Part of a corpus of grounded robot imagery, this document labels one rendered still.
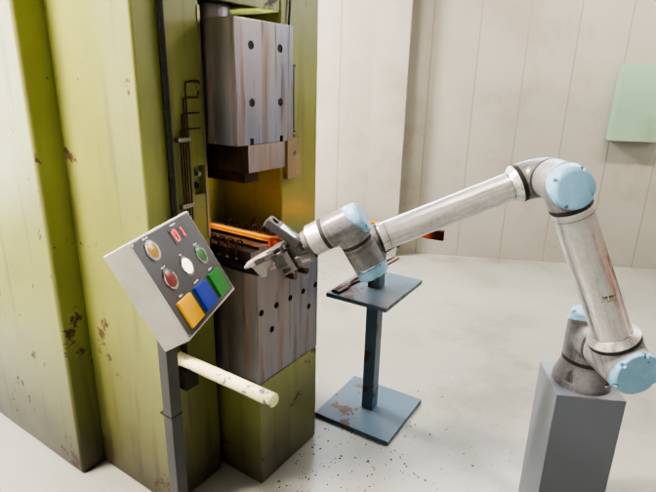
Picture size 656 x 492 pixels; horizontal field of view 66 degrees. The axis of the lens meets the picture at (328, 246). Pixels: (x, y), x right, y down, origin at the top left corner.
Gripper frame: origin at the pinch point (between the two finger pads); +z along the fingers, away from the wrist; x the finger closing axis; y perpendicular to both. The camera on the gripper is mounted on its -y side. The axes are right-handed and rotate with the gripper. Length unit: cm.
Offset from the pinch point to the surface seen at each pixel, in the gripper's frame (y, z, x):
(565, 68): 29, -184, 350
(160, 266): -12.5, 11.1, -20.8
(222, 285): 2.4, 10.3, -0.3
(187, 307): -0.1, 10.3, -21.4
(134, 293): -10.3, 17.2, -27.0
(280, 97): -40, -20, 51
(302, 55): -54, -29, 86
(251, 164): -24.5, -3.4, 36.5
